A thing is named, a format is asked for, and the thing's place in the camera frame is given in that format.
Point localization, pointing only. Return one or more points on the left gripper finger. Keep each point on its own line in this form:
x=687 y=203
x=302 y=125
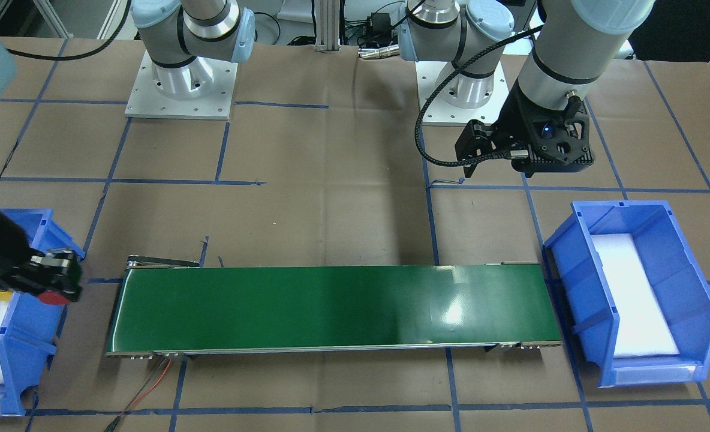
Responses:
x=477 y=141

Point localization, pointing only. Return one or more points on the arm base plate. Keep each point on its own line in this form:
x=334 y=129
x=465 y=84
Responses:
x=462 y=99
x=203 y=89

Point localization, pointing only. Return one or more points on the black power adapter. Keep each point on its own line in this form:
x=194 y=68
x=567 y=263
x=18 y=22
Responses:
x=379 y=24

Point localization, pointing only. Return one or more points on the green conveyor belt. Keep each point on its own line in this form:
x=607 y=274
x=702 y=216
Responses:
x=236 y=311

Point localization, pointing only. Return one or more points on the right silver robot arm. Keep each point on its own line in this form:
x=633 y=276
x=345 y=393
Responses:
x=179 y=36

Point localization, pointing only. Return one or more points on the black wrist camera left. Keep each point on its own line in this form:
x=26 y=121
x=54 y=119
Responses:
x=558 y=140

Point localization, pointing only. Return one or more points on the red push button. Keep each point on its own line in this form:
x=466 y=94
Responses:
x=52 y=298

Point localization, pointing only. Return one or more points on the aluminium frame post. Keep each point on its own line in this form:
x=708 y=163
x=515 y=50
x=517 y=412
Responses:
x=327 y=19

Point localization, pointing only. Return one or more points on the blue bin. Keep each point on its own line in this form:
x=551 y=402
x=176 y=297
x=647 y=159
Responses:
x=672 y=270
x=27 y=335

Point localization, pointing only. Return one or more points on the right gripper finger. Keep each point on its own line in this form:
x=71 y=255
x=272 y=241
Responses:
x=38 y=283
x=56 y=267

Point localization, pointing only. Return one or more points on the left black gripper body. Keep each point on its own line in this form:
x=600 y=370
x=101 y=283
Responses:
x=513 y=122

